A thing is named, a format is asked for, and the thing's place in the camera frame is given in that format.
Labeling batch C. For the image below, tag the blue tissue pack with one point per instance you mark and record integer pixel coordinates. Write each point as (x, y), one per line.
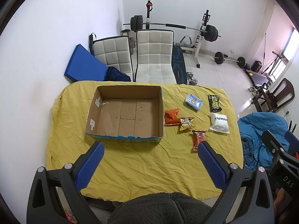
(193, 101)

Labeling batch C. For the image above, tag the floor barbell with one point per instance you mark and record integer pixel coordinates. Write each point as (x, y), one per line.
(219, 59)

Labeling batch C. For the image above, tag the black yellow snack bag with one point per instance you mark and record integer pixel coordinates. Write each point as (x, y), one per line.
(214, 103)

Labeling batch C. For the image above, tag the yellow panda snack bag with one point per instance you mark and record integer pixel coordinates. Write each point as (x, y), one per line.
(186, 123)

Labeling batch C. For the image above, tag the barbell on rack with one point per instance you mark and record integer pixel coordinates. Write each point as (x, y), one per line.
(210, 33)

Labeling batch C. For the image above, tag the white weight bench rack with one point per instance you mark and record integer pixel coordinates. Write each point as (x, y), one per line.
(195, 48)

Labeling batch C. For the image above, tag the white padded pouch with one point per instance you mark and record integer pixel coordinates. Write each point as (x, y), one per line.
(219, 123)

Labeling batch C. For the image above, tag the black blue bench pad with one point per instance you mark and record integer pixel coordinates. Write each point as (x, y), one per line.
(178, 65)

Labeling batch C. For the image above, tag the brown wooden chair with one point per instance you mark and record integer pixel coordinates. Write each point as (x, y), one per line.
(283, 94)

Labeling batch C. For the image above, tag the red floral snack bag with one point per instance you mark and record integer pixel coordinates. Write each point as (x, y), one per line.
(198, 137)

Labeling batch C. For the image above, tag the yellow tablecloth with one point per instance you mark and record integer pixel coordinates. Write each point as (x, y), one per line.
(130, 170)

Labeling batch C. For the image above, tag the orange snack bag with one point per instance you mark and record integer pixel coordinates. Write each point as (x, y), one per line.
(171, 118)

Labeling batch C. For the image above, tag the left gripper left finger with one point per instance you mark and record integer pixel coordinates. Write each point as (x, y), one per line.
(44, 205)

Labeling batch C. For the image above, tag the dumbbell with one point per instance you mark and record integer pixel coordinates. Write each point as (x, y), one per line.
(192, 80)

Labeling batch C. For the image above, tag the blue foam mat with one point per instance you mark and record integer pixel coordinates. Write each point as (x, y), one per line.
(84, 66)

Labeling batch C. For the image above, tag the dark blue cloth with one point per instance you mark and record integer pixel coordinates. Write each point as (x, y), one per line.
(114, 74)

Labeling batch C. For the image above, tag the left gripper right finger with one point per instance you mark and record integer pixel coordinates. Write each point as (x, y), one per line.
(256, 205)

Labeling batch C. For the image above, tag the white quilted chair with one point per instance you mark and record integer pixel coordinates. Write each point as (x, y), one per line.
(114, 52)
(154, 54)

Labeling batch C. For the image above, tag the left white quilted chair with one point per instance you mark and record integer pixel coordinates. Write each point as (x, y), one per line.
(114, 52)

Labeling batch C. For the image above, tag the open cardboard box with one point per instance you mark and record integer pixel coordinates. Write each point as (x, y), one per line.
(126, 113)

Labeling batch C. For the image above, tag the right white quilted chair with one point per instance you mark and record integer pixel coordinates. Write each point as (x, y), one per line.
(154, 54)

